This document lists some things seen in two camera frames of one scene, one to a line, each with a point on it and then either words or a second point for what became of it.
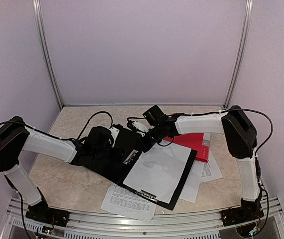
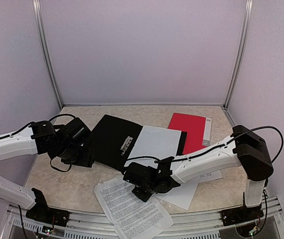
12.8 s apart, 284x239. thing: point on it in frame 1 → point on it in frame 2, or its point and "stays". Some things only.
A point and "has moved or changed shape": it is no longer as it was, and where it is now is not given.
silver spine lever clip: x=130 y=157 → x=125 y=145
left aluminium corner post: x=37 y=9 stays
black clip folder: x=132 y=146 has moved or changed shape
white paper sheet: x=158 y=170 has moved or changed shape
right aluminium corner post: x=246 y=28 stays
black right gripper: x=147 y=146 → x=143 y=196
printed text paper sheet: x=127 y=202 has moved or changed shape
